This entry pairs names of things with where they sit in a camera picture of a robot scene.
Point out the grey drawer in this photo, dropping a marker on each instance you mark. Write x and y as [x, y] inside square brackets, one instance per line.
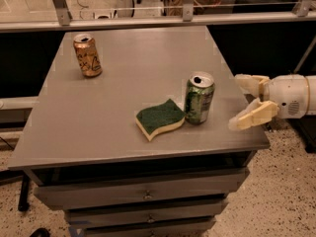
[146, 213]
[157, 229]
[183, 185]

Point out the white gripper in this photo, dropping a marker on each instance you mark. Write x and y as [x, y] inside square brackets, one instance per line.
[287, 94]

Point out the grey drawer cabinet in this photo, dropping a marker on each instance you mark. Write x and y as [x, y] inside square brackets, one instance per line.
[84, 130]

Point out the green soda can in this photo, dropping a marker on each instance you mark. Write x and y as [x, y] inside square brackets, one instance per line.
[199, 95]

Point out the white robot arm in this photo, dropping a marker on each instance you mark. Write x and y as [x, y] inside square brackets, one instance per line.
[312, 94]

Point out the metal railing frame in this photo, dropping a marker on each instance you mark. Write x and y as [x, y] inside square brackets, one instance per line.
[79, 15]

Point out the orange soda can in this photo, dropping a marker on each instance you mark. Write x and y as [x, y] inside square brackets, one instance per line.
[87, 55]

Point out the middle grey drawer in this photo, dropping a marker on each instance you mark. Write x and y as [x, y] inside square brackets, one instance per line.
[146, 213]

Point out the top grey drawer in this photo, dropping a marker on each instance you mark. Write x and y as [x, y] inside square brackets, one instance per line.
[183, 185]

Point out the bottom grey drawer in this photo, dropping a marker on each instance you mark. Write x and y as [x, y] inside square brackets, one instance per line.
[157, 229]

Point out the green and yellow sponge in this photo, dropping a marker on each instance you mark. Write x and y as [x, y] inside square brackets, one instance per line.
[160, 119]

